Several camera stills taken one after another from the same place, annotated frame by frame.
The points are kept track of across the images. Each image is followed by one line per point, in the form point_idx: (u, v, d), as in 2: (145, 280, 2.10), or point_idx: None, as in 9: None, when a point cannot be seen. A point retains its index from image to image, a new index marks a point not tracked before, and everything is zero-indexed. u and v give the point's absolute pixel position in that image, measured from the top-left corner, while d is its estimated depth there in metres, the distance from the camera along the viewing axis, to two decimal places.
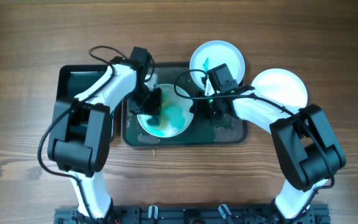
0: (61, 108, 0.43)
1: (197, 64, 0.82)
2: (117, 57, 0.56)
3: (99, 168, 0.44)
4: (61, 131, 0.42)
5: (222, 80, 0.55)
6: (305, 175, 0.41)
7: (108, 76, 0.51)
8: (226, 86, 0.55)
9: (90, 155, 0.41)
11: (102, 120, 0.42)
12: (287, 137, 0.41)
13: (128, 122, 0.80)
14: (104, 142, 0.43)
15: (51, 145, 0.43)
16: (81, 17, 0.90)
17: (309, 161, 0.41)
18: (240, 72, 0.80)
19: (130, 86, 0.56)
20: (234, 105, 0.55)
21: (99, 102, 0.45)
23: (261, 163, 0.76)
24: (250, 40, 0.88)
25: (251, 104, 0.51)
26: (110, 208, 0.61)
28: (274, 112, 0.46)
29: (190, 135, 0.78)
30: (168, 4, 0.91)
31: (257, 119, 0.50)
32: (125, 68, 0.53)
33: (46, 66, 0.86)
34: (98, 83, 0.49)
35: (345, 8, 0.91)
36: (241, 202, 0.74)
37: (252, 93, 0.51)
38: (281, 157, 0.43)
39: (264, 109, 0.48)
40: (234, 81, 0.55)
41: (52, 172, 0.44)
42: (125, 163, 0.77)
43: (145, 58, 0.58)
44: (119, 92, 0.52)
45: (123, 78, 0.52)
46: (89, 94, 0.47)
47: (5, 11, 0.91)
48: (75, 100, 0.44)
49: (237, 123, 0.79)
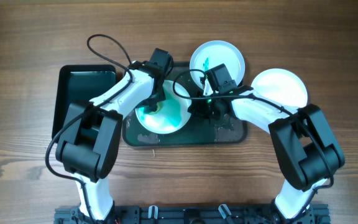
0: (75, 111, 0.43)
1: (197, 63, 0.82)
2: (137, 62, 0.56)
3: (105, 174, 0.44)
4: (72, 134, 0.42)
5: (221, 80, 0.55)
6: (304, 174, 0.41)
7: (125, 81, 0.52)
8: (225, 86, 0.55)
9: (96, 162, 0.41)
11: (113, 129, 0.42)
12: (286, 136, 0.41)
13: (128, 122, 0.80)
14: (112, 149, 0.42)
15: (59, 146, 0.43)
16: (81, 17, 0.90)
17: (309, 161, 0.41)
18: (240, 72, 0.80)
19: (146, 93, 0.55)
20: (231, 105, 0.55)
21: (114, 109, 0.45)
23: (261, 163, 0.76)
24: (251, 40, 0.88)
25: (250, 104, 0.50)
26: (110, 210, 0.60)
28: (272, 112, 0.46)
29: (191, 135, 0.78)
30: (168, 4, 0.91)
31: (256, 119, 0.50)
32: (144, 75, 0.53)
33: (46, 66, 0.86)
34: (115, 88, 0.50)
35: (346, 8, 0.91)
36: (241, 202, 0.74)
37: (250, 94, 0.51)
38: (281, 156, 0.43)
39: (263, 109, 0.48)
40: (232, 82, 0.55)
41: (58, 173, 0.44)
42: (126, 163, 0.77)
43: (165, 62, 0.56)
44: (134, 99, 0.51)
45: (140, 85, 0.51)
46: (104, 99, 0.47)
47: (4, 11, 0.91)
48: (90, 104, 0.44)
49: (237, 123, 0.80)
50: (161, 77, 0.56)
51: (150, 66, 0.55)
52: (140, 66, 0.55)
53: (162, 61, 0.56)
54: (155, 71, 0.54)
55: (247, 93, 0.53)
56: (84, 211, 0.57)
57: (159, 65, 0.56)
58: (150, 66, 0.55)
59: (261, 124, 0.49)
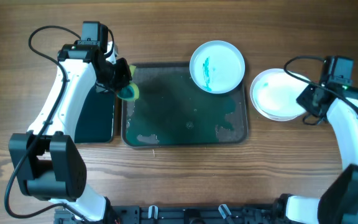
0: (17, 149, 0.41)
1: (197, 64, 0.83)
2: (67, 45, 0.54)
3: (79, 192, 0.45)
4: (28, 173, 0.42)
5: (338, 72, 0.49)
6: (340, 218, 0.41)
7: (59, 83, 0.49)
8: (337, 81, 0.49)
9: (66, 188, 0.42)
11: (65, 158, 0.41)
12: (357, 184, 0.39)
13: (128, 122, 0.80)
14: (74, 173, 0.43)
15: (22, 185, 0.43)
16: (81, 17, 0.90)
17: (355, 213, 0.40)
18: (240, 72, 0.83)
19: (92, 79, 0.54)
20: (332, 106, 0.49)
21: (58, 130, 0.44)
23: (261, 163, 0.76)
24: (250, 40, 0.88)
25: (355, 122, 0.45)
26: (106, 205, 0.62)
28: None
29: (186, 136, 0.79)
30: (168, 4, 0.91)
31: (344, 133, 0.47)
32: (80, 65, 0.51)
33: (46, 66, 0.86)
34: (51, 98, 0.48)
35: (345, 9, 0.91)
36: (241, 202, 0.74)
37: None
38: (335, 191, 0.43)
39: None
40: (348, 81, 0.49)
41: (23, 216, 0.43)
42: (125, 163, 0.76)
43: (97, 37, 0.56)
44: (78, 98, 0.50)
45: (77, 81, 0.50)
46: (43, 121, 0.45)
47: (5, 12, 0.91)
48: (30, 135, 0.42)
49: (236, 117, 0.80)
50: (100, 53, 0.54)
51: (83, 46, 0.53)
52: (71, 51, 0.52)
53: (95, 36, 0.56)
54: (92, 49, 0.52)
55: (357, 93, 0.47)
56: (79, 217, 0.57)
57: (92, 41, 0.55)
58: (84, 46, 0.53)
59: (346, 146, 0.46)
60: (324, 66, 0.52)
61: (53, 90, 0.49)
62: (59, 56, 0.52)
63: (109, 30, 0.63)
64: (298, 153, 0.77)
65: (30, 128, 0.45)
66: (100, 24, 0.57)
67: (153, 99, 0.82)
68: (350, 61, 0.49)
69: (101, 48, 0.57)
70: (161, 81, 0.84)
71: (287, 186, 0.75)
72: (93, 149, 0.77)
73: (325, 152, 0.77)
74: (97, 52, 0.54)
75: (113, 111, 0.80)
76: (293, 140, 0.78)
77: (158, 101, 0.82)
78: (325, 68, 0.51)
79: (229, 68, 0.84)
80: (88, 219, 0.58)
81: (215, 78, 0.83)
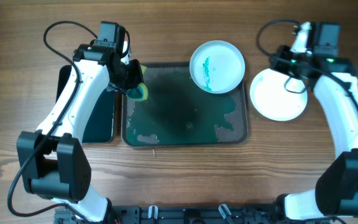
0: (25, 147, 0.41)
1: (198, 64, 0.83)
2: (83, 45, 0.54)
3: (82, 195, 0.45)
4: (33, 171, 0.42)
5: (324, 38, 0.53)
6: (340, 205, 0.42)
7: (73, 84, 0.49)
8: (324, 50, 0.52)
9: (70, 190, 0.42)
11: (71, 162, 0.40)
12: (352, 172, 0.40)
13: (128, 122, 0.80)
14: (78, 175, 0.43)
15: (27, 183, 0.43)
16: (81, 17, 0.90)
17: (352, 196, 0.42)
18: (240, 71, 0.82)
19: (104, 82, 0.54)
20: (319, 80, 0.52)
21: (66, 132, 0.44)
23: (262, 163, 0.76)
24: (251, 40, 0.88)
25: (344, 103, 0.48)
26: (107, 206, 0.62)
28: (357, 133, 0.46)
29: (187, 136, 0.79)
30: (168, 4, 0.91)
31: (334, 116, 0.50)
32: (95, 68, 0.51)
33: (46, 66, 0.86)
34: (63, 99, 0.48)
35: (345, 9, 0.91)
36: (241, 202, 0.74)
37: (348, 83, 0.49)
38: (330, 178, 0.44)
39: (352, 124, 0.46)
40: (334, 48, 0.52)
41: (26, 214, 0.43)
42: (125, 163, 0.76)
43: (114, 38, 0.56)
44: (89, 100, 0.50)
45: (89, 84, 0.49)
46: (52, 122, 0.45)
47: (5, 12, 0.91)
48: (40, 135, 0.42)
49: (237, 116, 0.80)
50: (114, 55, 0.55)
51: (99, 48, 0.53)
52: (87, 52, 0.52)
53: (112, 38, 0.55)
54: (107, 51, 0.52)
55: (342, 66, 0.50)
56: (79, 217, 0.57)
57: (109, 42, 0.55)
58: (102, 48, 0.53)
59: (338, 127, 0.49)
60: (309, 33, 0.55)
61: (66, 91, 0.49)
62: (74, 56, 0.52)
63: (126, 32, 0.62)
64: (298, 153, 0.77)
65: (39, 127, 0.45)
66: (119, 27, 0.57)
67: (156, 99, 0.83)
68: (335, 28, 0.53)
69: (117, 50, 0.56)
70: (162, 81, 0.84)
71: (286, 186, 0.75)
72: (93, 149, 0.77)
73: (325, 152, 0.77)
74: (113, 55, 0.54)
75: (113, 111, 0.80)
76: (293, 141, 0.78)
77: (160, 102, 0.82)
78: (312, 35, 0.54)
79: (229, 68, 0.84)
80: (88, 219, 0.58)
81: (215, 78, 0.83)
